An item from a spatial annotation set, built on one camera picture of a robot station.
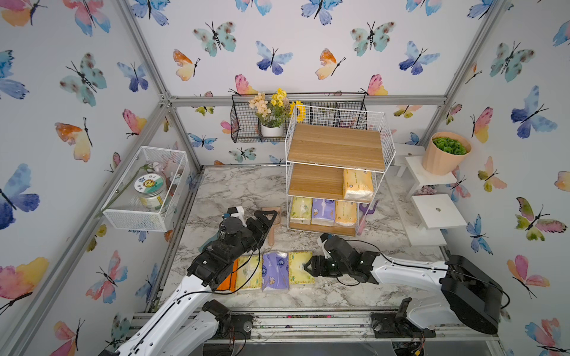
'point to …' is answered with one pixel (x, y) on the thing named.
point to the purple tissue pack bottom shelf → (323, 212)
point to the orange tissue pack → (231, 283)
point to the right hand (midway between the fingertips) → (310, 267)
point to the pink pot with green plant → (444, 153)
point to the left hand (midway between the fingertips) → (277, 219)
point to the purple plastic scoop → (365, 210)
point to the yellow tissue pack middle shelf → (358, 185)
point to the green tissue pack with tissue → (249, 271)
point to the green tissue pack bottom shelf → (300, 211)
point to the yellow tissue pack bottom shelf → (346, 213)
